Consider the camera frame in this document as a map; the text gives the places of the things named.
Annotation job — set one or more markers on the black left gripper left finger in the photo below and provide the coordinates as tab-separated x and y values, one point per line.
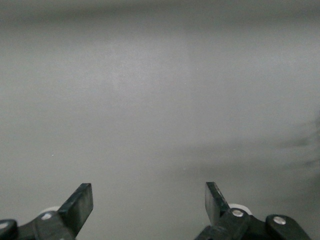
78	212

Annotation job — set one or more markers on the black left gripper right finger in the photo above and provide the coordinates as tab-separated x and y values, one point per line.
216	210

